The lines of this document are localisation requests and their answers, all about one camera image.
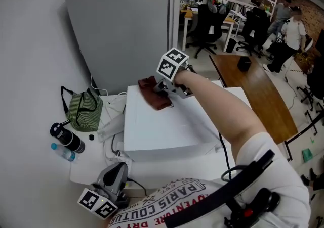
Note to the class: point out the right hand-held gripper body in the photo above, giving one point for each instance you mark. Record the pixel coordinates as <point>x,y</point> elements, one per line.
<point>170,64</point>

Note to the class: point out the white power strip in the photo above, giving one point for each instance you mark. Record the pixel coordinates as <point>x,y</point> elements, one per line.
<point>110,128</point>

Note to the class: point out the black waste bin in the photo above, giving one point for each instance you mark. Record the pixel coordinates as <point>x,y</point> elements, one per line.
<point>231,45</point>

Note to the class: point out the small black box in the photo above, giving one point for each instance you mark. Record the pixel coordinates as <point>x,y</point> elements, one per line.
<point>244,63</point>

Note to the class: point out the clear plastic water bottle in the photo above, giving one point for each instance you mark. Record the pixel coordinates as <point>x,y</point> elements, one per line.
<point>63,152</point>

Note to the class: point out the brown wooden desk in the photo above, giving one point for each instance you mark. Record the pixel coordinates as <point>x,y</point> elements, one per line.
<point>263,95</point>

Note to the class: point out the grey partition panel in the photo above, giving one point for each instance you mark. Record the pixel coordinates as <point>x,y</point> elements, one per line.
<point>121,27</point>

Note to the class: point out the small black cap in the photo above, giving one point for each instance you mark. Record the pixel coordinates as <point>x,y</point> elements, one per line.
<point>91,136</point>

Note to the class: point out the black drinking bottle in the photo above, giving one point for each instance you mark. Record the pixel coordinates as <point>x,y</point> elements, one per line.
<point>67,137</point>

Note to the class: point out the white microwave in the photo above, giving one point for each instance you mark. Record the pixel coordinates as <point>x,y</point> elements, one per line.
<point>157,126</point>

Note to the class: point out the white office desk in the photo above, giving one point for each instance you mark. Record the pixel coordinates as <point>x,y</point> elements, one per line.
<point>227,23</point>

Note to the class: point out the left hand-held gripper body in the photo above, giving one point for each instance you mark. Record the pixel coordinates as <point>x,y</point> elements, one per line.
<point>101,203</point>

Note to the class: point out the brown cloth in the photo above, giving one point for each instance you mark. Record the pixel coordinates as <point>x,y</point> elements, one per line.
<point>152,93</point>

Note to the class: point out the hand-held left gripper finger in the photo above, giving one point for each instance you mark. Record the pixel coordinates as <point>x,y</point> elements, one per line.
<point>112,172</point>

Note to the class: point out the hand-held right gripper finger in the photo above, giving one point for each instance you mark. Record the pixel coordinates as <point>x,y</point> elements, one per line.
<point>161,88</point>

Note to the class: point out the person's right forearm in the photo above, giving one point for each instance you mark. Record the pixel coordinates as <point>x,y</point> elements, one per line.
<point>217,105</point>

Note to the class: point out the black office chair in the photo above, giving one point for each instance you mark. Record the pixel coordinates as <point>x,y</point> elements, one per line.
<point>311,90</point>
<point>255,29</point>
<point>208,27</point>

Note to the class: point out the green floor item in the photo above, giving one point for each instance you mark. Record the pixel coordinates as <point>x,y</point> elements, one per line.
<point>307,155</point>

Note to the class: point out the green striped bag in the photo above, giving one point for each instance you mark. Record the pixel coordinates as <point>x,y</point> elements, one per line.
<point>83,112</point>

